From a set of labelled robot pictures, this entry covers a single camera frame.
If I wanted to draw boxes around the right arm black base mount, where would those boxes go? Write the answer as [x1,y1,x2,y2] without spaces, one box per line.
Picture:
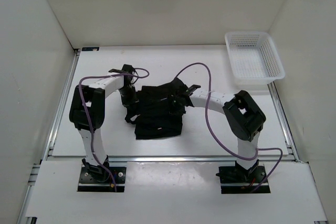
[216,165,271,194]

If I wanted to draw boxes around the aluminium rail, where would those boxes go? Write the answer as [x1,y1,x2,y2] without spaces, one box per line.
[109,154,295,163]
[16,49,81,223]
[268,82,301,163]

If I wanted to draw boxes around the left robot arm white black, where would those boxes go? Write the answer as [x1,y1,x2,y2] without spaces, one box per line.
[69,64,141,185]

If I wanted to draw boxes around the black shorts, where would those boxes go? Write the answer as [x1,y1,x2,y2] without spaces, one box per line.
[125,80,183,140]

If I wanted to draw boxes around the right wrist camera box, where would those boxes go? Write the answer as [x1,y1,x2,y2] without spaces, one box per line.
[173,78,197,95]

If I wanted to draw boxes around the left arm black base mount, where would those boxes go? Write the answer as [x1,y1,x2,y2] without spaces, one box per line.
[77,159,127,193]

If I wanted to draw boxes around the white perforated plastic basket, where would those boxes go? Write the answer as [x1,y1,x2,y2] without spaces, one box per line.
[225,31,285,87]

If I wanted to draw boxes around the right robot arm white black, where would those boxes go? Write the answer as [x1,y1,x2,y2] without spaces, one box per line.
[168,85,266,182]

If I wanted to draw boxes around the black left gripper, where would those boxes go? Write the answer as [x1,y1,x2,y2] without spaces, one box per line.
[118,86,139,112]

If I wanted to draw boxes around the aluminium right side rail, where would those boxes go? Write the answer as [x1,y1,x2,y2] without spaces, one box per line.
[268,82,301,163]

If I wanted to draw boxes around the aluminium front rail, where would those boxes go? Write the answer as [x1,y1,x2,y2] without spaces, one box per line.
[109,154,295,163]

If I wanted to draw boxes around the aluminium left side rail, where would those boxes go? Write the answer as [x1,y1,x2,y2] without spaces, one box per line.
[16,49,81,223]

